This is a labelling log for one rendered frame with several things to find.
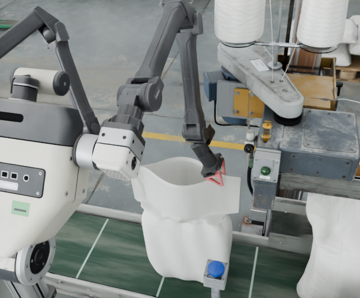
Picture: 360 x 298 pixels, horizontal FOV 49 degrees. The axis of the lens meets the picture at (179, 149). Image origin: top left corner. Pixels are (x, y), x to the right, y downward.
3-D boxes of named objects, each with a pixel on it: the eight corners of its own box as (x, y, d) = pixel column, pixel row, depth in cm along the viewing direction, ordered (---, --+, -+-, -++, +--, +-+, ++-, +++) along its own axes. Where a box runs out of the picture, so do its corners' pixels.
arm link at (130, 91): (114, 110, 105) (132, 110, 103) (124, 77, 109) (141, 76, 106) (132, 125, 113) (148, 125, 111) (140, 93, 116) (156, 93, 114)
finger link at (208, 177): (232, 175, 155) (220, 157, 151) (228, 187, 150) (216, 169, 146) (217, 179, 159) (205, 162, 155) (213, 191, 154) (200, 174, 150)
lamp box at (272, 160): (252, 179, 122) (253, 156, 116) (253, 169, 125) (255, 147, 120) (276, 182, 120) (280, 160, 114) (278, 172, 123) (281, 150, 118)
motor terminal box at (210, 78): (207, 107, 163) (207, 83, 155) (202, 94, 170) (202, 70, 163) (227, 105, 163) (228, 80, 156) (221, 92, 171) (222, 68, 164)
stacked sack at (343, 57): (281, 65, 406) (282, 51, 397) (284, 47, 438) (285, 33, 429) (351, 71, 390) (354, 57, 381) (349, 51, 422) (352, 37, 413)
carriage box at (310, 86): (258, 160, 161) (264, 93, 141) (267, 113, 186) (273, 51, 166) (322, 169, 155) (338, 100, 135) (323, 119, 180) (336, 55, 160)
